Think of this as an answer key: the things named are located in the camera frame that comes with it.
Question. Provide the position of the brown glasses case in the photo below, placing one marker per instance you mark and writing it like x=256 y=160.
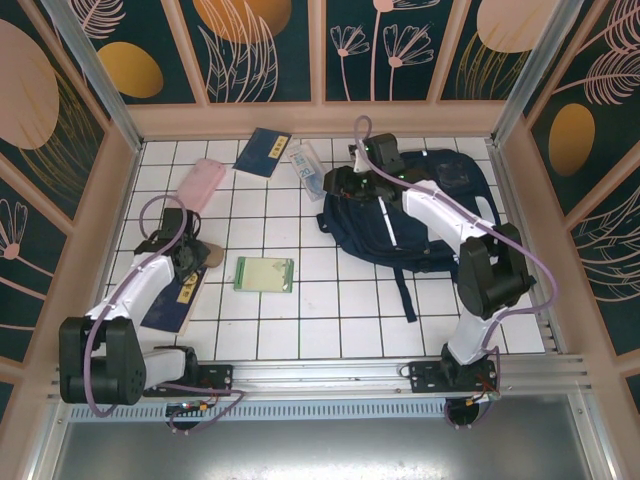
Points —
x=214 y=255

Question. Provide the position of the clear ruler set pack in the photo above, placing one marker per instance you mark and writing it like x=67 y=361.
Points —
x=305 y=167

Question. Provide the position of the navy blue backpack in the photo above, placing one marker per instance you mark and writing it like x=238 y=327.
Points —
x=360 y=225

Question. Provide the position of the pink pencil case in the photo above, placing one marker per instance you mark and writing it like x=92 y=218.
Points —
x=200 y=182

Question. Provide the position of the green notepad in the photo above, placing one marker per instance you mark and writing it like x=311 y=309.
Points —
x=262 y=274

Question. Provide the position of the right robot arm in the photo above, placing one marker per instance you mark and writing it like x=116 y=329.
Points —
x=495 y=270

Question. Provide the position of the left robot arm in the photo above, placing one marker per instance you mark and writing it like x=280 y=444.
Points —
x=100 y=360

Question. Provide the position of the small circuit board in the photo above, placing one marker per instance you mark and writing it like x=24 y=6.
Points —
x=190 y=407

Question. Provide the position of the grey metal sheet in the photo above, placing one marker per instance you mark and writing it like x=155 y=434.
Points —
x=320 y=450

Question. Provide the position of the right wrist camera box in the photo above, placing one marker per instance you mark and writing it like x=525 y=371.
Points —
x=361 y=162

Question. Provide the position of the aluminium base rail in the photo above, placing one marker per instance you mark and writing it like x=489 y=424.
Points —
x=320 y=372

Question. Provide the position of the aluminium frame post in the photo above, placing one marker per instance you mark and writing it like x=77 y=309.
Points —
x=97 y=75
x=538 y=75

